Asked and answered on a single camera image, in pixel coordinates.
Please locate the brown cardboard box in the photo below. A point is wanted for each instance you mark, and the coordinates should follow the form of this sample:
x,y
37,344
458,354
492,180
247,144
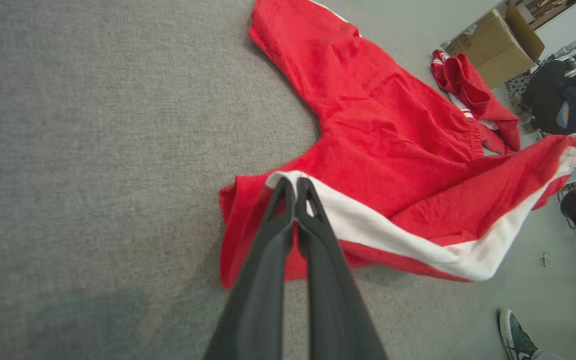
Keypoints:
x,y
498,50

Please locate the dark green sneaker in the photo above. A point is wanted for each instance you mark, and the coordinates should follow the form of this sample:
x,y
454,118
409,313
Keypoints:
x,y
515,335

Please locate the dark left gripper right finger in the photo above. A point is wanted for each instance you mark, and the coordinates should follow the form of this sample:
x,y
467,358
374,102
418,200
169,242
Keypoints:
x,y
333,305

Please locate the small metal bracket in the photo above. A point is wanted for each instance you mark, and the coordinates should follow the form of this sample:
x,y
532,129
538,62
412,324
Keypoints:
x,y
546,259

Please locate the person in black hoodie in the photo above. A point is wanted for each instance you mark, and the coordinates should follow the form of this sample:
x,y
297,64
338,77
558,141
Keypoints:
x,y
553,100

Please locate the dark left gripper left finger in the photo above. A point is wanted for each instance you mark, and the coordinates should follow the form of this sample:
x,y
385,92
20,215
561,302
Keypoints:
x,y
258,300

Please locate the red Bulls 23 shorts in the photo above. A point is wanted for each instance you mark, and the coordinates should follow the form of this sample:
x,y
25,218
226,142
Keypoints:
x,y
393,165

